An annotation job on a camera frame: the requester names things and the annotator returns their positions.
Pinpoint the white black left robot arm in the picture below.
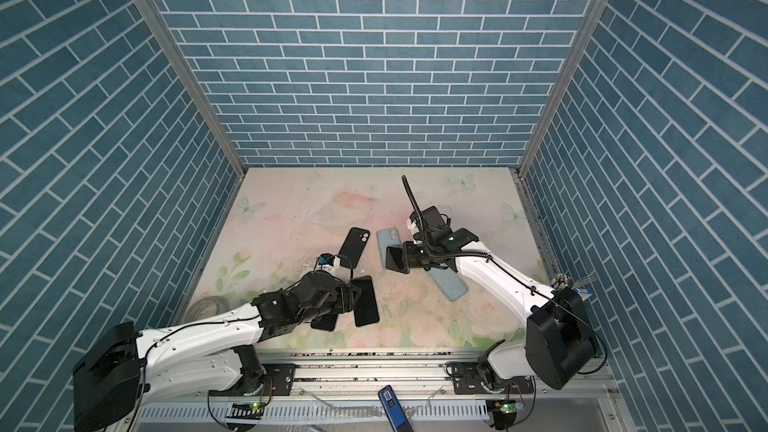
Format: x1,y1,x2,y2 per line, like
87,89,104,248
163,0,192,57
73,270,363,431

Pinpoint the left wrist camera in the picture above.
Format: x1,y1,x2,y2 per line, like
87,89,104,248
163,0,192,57
315,253,341,273

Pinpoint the light blue phone case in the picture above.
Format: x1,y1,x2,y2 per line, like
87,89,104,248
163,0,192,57
427,268,469,303
376,228,402,269

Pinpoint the purple phone black screen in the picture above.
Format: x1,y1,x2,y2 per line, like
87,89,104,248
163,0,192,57
310,313,339,332

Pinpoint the blue phone black screen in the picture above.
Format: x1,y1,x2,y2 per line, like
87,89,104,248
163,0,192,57
384,246,410,274

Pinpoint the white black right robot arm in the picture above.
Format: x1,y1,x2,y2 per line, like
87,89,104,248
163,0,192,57
403,219,607,392

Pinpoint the aluminium corner post right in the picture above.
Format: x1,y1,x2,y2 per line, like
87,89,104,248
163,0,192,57
517,0,609,179

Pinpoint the clear tape roll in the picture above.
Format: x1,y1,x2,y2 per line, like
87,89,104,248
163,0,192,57
183,296,229,323

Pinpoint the aluminium corner post left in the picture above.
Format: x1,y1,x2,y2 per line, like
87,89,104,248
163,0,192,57
132,0,246,179

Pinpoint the blue handheld device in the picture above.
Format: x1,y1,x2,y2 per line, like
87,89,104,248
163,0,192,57
378,385,414,432

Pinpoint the white phone black screen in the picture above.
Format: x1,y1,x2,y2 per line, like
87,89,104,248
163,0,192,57
351,276,380,328

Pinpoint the aluminium corner post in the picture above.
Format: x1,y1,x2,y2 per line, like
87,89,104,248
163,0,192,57
132,0,246,179
517,0,609,179

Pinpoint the black phone case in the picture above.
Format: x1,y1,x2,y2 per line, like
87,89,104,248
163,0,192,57
337,227,370,270

